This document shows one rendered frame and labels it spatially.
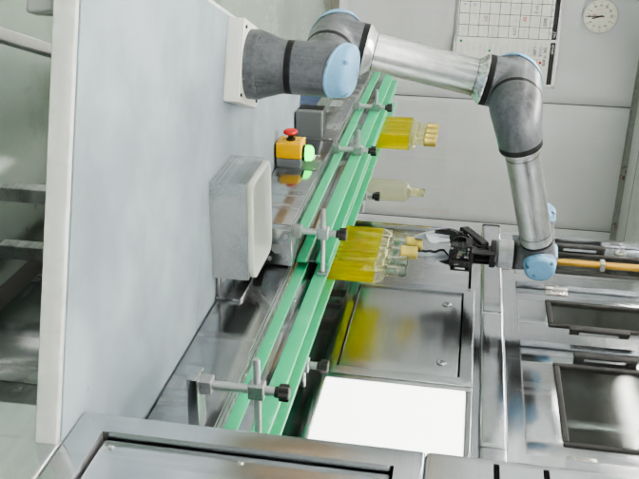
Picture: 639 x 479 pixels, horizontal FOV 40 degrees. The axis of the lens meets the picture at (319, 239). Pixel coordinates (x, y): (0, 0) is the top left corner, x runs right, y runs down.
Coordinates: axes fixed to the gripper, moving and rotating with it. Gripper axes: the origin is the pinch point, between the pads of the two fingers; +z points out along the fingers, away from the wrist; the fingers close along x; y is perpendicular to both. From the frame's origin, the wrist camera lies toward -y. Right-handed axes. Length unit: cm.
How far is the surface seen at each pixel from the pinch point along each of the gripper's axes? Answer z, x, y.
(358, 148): 20.5, -16.3, -27.6
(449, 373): -10.4, 13.0, 41.7
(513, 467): -19, -21, 117
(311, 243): 25.7, -6.2, 19.0
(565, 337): -38.3, 15.0, 16.5
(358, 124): 24, -14, -59
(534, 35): -65, 48, -566
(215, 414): 30, -5, 91
